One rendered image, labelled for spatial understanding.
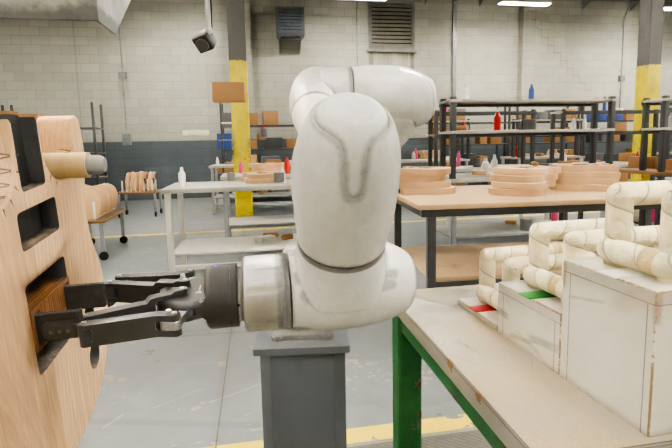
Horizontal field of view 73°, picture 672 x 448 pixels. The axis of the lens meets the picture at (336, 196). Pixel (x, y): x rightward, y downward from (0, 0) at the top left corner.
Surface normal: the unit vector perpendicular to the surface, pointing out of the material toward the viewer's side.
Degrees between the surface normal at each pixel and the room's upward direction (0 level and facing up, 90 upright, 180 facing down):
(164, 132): 90
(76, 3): 90
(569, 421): 0
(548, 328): 90
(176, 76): 90
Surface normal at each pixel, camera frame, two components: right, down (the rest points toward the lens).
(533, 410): -0.02, -0.99
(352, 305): 0.18, 0.51
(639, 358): -0.98, 0.04
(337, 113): 0.12, -0.74
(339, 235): -0.11, 0.58
